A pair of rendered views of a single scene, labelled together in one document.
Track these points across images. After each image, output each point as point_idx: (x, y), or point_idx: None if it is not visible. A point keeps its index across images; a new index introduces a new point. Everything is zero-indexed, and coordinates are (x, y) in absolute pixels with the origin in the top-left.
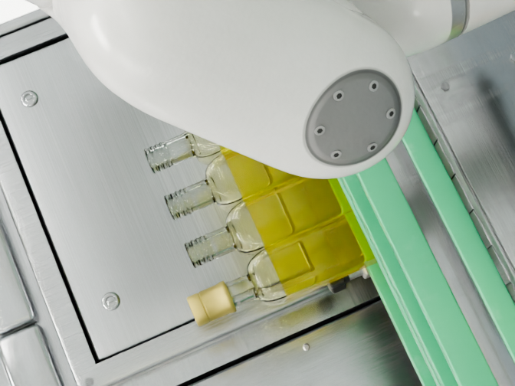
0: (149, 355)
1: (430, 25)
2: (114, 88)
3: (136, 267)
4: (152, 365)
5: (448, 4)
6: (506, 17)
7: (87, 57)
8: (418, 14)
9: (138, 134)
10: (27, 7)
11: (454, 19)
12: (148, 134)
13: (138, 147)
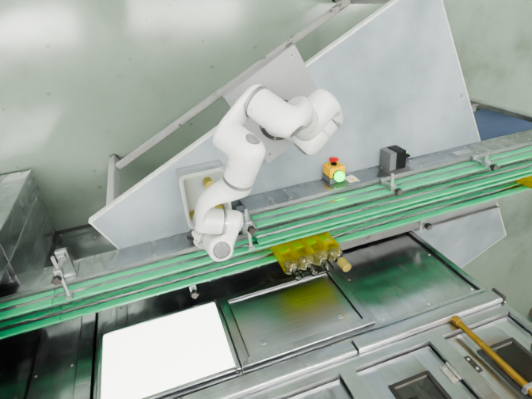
0: (358, 305)
1: None
2: (337, 104)
3: (328, 310)
4: (361, 304)
5: None
6: (274, 191)
7: (333, 103)
8: None
9: (280, 311)
10: (225, 343)
11: None
12: (280, 309)
13: (285, 311)
